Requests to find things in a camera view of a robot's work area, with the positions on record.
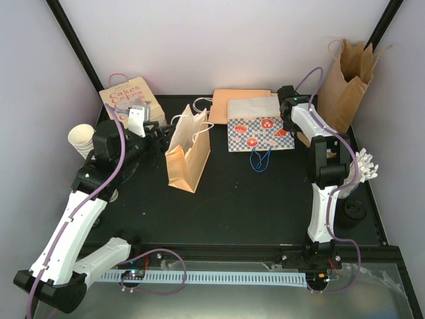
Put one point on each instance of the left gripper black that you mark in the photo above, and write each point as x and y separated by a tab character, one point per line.
163	144

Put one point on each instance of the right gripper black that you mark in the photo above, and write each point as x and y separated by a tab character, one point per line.
287	127

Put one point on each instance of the orange paper bag white handles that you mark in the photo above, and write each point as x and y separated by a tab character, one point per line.
189	149

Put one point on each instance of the brown pulp cup carrier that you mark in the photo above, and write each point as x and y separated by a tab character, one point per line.
302	138

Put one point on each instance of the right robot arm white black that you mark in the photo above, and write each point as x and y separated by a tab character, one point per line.
328	165

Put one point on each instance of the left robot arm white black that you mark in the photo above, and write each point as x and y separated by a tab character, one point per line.
58	277

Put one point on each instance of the blue checkered paper bag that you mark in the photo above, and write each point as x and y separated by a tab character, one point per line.
254	125

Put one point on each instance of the flat orange paper bag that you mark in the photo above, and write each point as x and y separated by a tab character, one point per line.
219	109

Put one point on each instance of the tall brown paper bag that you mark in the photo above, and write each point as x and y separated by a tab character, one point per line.
346	83

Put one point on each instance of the Cakes printed paper bag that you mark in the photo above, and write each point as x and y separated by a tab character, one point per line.
125	92

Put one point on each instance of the upper stack of paper cups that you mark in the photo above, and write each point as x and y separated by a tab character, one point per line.
80	137

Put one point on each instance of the white wrapped straws in cup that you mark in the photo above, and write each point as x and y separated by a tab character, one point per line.
366	170

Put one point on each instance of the black lid stack right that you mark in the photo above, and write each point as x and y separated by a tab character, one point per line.
350	213

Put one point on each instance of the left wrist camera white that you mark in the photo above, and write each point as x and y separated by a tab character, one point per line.
138	115

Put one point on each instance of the white slotted cable duct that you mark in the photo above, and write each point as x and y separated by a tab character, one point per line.
206	277

